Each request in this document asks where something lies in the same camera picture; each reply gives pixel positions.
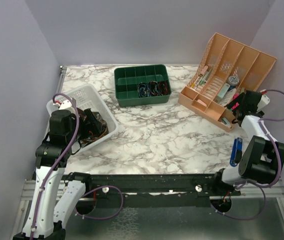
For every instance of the blue stapler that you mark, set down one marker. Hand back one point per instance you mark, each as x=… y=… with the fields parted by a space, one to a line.
x=236 y=153

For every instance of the teal white box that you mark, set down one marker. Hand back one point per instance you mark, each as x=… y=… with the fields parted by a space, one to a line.
x=221 y=93

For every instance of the green compartment tray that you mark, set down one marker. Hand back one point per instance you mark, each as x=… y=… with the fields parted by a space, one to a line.
x=127 y=78

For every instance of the black mounting rail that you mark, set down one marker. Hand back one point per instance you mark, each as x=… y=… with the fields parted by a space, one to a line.
x=152 y=190

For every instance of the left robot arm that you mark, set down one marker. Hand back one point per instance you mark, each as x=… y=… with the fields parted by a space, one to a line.
x=48 y=216

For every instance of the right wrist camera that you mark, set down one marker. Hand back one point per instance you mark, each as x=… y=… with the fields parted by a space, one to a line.
x=264 y=101

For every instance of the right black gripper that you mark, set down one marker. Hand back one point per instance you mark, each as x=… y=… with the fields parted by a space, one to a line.
x=239 y=99

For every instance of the brown ties pile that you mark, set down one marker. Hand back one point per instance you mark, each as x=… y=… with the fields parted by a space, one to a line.
x=85 y=140

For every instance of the round tape tin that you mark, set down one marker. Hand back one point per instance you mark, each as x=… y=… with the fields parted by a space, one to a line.
x=233 y=80

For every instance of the dark orange rolled tie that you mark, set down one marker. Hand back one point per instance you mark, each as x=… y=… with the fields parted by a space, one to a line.
x=153 y=89

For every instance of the blue rolled tie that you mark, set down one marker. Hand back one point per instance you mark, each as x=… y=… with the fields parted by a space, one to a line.
x=142 y=89

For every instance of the white small stapler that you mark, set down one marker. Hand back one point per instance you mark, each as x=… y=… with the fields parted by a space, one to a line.
x=226 y=122

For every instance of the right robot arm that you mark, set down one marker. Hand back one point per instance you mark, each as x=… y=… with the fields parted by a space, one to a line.
x=262 y=161

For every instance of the pink highlighter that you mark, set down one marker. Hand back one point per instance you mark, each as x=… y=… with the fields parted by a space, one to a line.
x=235 y=102

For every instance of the pink eraser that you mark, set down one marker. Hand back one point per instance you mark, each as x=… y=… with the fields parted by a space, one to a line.
x=201 y=102

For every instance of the peach desk organizer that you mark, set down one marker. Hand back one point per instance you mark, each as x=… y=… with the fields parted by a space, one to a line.
x=224 y=57

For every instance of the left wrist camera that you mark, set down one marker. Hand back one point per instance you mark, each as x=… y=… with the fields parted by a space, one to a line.
x=64 y=105

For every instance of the white plastic basket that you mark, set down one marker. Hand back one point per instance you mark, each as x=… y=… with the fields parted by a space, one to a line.
x=91 y=100

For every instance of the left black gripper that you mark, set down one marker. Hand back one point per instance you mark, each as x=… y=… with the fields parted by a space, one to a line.
x=93 y=127

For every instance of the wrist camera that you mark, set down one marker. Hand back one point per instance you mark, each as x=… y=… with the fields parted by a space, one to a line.
x=264 y=101
x=64 y=105

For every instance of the brown rolled tie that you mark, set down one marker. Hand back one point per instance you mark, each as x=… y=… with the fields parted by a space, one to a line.
x=163 y=88

